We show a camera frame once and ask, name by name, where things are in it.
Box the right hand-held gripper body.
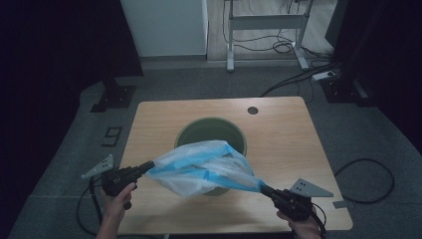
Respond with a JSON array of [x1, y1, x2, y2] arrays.
[[271, 178, 334, 223]]

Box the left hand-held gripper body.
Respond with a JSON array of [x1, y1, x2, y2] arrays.
[[81, 153, 139, 197]]

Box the white and blue plastic bag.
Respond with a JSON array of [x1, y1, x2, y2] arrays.
[[144, 138, 267, 198]]

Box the green plastic bin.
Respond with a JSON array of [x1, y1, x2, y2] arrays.
[[174, 117, 248, 197]]

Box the person's left hand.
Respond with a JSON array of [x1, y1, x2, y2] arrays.
[[104, 182, 137, 219]]

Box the person's right hand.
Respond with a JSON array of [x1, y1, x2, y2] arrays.
[[277, 207, 322, 239]]

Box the grey tape strip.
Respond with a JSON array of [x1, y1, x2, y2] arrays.
[[331, 199, 350, 210]]

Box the black stand base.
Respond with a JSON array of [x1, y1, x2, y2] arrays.
[[318, 73, 376, 108], [90, 77, 137, 114]]

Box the white power strip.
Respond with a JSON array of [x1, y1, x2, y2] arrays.
[[311, 70, 336, 82]]

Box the white cabinet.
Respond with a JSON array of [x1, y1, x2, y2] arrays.
[[119, 0, 209, 58]]

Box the dark curtain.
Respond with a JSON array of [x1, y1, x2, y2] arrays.
[[324, 0, 422, 157], [0, 0, 144, 233]]

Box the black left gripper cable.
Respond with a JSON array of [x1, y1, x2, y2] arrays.
[[76, 176, 105, 237]]

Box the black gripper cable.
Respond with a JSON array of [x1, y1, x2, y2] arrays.
[[76, 176, 105, 237], [310, 202, 328, 239]]

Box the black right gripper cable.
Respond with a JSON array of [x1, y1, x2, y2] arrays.
[[310, 202, 328, 239]]

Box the looped black floor cable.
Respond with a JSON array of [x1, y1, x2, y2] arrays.
[[333, 157, 396, 205]]

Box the thick black power cable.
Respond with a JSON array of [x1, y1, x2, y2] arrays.
[[259, 62, 337, 99]]

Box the tangled black floor cables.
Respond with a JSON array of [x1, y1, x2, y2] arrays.
[[221, 0, 334, 63]]

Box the white metal desk frame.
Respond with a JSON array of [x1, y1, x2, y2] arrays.
[[224, 0, 311, 73]]

